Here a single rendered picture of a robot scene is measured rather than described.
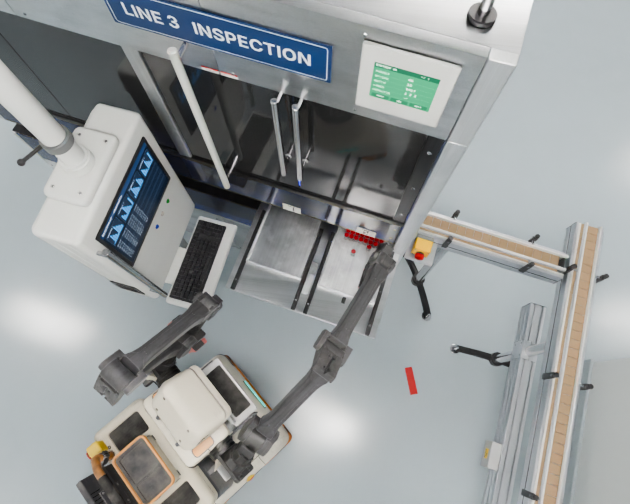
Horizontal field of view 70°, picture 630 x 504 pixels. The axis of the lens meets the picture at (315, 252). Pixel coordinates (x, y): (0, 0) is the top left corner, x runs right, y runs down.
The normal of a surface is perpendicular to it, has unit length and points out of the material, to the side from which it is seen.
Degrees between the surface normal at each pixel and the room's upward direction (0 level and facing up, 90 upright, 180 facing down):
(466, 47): 0
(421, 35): 0
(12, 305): 0
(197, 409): 42
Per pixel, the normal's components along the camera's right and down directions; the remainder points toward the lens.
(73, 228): 0.00, -0.32
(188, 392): 0.50, -0.66
